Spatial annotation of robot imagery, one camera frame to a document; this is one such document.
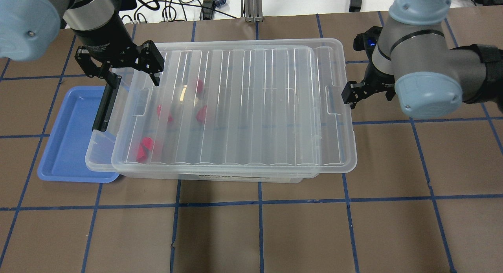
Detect clear plastic box lid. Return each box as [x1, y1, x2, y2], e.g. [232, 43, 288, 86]
[111, 38, 358, 174]

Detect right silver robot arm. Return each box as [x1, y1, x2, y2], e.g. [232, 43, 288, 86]
[341, 0, 502, 119]

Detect red block in box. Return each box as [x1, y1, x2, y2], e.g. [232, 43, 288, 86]
[196, 105, 207, 125]
[195, 79, 204, 97]
[136, 137, 154, 163]

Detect aluminium frame post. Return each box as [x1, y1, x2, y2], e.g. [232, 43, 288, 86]
[241, 0, 264, 22]

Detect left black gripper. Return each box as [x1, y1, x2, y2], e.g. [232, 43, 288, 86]
[74, 14, 165, 87]

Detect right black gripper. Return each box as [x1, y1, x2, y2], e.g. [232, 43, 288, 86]
[341, 26, 395, 110]

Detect black box latch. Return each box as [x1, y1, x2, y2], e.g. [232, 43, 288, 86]
[92, 72, 121, 132]

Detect black power adapter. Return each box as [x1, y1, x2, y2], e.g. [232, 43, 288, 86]
[348, 0, 363, 12]

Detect blue plastic tray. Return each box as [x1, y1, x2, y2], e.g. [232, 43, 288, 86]
[37, 86, 119, 183]

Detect clear plastic storage box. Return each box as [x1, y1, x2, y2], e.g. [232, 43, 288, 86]
[86, 65, 321, 182]

